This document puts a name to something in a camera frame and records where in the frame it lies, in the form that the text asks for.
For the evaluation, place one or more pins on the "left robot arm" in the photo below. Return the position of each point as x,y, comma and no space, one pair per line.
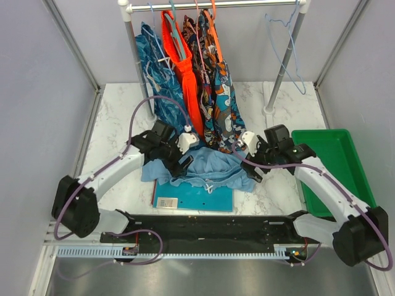
76,202

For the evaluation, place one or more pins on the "green plastic bin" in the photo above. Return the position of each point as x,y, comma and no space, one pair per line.
337,151

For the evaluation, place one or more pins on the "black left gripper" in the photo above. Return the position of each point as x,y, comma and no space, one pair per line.
174,168

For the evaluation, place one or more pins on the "light blue cable duct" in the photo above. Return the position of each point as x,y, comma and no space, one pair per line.
118,252

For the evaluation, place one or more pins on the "orange plastic hanger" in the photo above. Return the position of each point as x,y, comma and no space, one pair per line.
212,29

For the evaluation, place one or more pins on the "teal plastic hanger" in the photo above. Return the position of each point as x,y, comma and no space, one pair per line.
174,32

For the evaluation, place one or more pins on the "orange shorts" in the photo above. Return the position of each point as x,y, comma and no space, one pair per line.
184,73

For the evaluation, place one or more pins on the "dark comic print shorts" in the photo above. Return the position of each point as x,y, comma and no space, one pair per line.
204,80

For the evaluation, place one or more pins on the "right aluminium frame post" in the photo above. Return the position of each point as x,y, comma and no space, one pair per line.
340,42

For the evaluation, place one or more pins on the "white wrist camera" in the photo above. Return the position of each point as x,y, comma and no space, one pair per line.
187,140
250,140

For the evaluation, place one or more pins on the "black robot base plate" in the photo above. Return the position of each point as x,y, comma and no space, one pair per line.
209,234

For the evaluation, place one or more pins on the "light blue wire hanger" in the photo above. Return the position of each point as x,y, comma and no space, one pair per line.
292,26

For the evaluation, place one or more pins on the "left aluminium frame post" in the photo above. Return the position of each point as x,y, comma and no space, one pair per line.
71,42

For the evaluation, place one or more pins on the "blue plastic hanger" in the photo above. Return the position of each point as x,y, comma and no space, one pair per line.
163,57

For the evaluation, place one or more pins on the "blue patterned shorts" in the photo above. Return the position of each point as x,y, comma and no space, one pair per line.
163,81

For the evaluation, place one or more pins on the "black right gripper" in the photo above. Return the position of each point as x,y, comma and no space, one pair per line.
249,169

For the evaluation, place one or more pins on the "colourful cartoon print shorts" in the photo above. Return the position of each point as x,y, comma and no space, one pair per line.
227,121

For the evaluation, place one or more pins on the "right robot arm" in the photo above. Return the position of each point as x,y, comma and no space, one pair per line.
358,232

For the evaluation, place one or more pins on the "teal folder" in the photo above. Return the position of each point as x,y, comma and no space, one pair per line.
187,197

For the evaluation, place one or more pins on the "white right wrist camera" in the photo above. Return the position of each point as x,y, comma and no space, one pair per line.
250,140

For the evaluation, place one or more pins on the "light blue shorts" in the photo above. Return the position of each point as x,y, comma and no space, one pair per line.
209,169

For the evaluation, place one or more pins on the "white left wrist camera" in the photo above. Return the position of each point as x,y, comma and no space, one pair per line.
187,140

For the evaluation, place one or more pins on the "aluminium frame post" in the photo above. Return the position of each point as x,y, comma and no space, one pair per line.
340,42
71,42

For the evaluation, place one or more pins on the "pink plastic hanger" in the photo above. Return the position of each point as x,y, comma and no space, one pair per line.
196,30

